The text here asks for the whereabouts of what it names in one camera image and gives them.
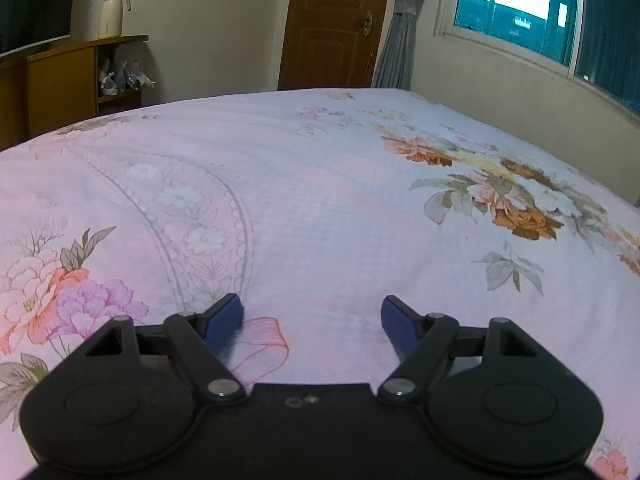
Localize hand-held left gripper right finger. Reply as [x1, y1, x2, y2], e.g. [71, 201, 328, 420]
[377, 295, 543, 406]

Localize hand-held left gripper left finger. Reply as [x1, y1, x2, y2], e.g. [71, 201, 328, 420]
[85, 292, 248, 406]

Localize floral pink bed sheet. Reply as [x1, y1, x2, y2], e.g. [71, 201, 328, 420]
[0, 87, 640, 480]

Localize plastic bags on shelf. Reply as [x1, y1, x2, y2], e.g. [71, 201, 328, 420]
[122, 60, 156, 92]

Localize white figurine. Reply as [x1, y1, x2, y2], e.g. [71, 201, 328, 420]
[99, 57, 119, 96]

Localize grey curtain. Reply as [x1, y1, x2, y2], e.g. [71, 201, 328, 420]
[372, 0, 435, 90]

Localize wooden cabinet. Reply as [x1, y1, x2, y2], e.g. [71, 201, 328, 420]
[0, 35, 150, 151]

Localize brown wooden door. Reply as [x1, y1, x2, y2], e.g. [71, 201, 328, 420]
[277, 0, 394, 92]

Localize cream thermos jug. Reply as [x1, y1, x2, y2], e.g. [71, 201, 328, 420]
[97, 0, 132, 40]

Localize black television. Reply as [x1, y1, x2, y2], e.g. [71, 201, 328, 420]
[0, 0, 81, 58]

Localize metal door handle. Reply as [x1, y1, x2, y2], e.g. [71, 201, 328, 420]
[351, 10, 375, 37]

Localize window with white frame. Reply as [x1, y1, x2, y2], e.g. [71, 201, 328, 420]
[440, 0, 640, 122]

